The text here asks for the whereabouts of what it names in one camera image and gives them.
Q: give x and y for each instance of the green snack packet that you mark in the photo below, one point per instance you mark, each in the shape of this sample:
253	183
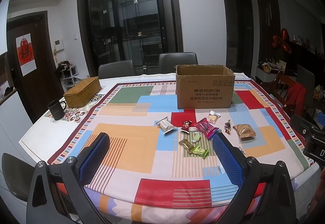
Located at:
201	152

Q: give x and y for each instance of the grey dining chair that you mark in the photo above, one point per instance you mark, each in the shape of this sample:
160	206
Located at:
116	70
168	61

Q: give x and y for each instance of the olive gold snack packet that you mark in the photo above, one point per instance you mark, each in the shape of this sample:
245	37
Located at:
187	145

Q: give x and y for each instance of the pale green candy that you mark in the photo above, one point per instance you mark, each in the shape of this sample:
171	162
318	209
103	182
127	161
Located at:
195	137

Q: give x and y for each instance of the woven wicker box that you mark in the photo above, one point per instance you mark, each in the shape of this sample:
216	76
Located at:
80	94

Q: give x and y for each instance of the white bread snack packet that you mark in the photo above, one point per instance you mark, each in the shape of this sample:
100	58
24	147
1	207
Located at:
213	116

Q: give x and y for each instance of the black mug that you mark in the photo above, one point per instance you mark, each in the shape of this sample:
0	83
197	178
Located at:
57	109

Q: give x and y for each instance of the silver snack bar wrapper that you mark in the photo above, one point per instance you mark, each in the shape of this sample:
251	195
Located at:
165	125

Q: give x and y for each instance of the black sliding glass door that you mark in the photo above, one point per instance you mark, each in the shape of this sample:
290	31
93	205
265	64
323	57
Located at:
136	30

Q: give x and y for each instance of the gold fortune biscuits bag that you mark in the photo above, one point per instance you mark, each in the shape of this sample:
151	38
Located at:
244	131

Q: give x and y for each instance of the white wall intercom panel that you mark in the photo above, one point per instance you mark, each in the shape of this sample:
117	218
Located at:
59	45

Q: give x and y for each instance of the red fu door poster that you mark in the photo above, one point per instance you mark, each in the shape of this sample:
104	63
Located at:
25	53

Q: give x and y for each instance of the white low side table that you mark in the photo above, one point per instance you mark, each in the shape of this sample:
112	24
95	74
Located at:
268	76

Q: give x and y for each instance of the patterned tile placemat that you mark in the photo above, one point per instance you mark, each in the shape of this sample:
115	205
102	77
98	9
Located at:
78	114

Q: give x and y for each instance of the red wooden chair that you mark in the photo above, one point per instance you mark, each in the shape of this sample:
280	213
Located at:
289	93

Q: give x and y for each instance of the person's right hand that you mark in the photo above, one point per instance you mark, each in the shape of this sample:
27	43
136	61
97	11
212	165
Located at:
315	212

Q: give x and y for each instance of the small red snack packet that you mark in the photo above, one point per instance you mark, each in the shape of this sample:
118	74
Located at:
185	126

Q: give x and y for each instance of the near left black chair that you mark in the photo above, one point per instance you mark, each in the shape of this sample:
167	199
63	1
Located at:
18	175

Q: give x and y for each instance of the gold twisted candy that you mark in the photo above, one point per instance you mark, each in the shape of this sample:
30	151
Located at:
227	127

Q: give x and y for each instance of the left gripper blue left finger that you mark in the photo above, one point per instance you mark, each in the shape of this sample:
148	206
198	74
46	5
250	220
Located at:
91	157

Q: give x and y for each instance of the left grey dining chair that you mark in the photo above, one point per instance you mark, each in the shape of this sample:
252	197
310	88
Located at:
116	70

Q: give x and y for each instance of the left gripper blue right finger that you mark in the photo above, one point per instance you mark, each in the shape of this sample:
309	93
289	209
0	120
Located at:
234	168

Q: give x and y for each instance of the dark wooden entrance door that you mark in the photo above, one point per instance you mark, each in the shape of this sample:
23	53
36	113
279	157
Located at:
37	89

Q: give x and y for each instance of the white shoe rack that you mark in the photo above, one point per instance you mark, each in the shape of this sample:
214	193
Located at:
67	74

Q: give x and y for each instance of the brown cardboard box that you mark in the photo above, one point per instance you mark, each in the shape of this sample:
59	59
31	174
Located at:
204	86

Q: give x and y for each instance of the right grey dining chair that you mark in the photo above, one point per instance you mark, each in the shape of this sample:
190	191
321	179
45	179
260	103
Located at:
168	61

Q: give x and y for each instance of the magenta snack packet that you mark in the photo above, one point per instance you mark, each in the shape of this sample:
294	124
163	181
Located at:
206	128

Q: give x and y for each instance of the red foil balloon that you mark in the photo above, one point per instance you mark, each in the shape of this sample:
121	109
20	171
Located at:
282	41

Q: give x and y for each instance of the colourful patterned tablecloth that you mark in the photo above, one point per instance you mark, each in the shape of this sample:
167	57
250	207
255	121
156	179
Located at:
147	176

